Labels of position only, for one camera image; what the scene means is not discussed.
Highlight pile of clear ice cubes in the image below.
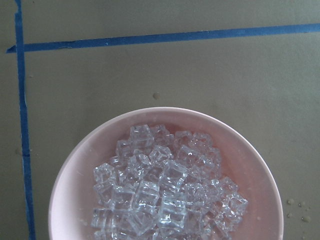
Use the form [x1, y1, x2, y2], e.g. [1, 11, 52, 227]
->
[91, 125, 248, 240]

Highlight pink bowl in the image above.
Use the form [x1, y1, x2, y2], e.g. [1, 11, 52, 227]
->
[48, 107, 284, 240]

